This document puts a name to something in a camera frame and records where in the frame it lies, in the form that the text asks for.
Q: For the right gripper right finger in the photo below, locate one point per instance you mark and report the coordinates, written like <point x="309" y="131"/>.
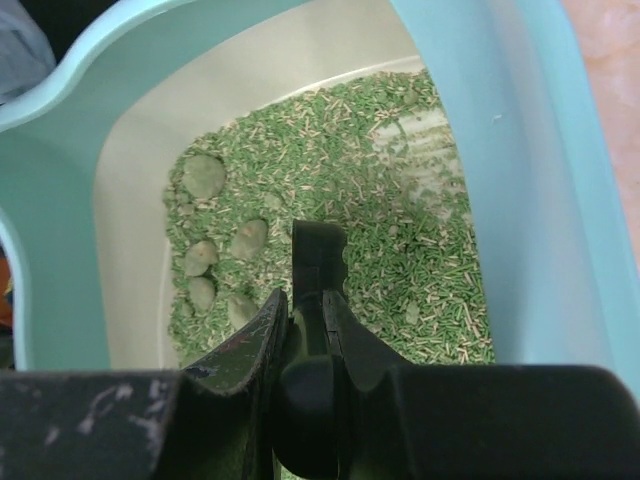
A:
<point x="372" y="399"/>

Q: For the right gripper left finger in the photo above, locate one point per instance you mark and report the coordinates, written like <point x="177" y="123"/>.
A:
<point x="238" y="376"/>

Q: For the black litter scoop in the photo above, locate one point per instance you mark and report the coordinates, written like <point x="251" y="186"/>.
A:
<point x="303" y="426"/>

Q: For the teal litter box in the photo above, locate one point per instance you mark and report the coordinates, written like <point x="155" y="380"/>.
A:
<point x="84" y="158"/>

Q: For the green cat litter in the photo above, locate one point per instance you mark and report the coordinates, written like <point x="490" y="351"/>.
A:
<point x="375" y="156"/>

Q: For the blue trash bag liner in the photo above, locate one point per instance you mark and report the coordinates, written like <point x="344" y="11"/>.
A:
<point x="26" y="55"/>

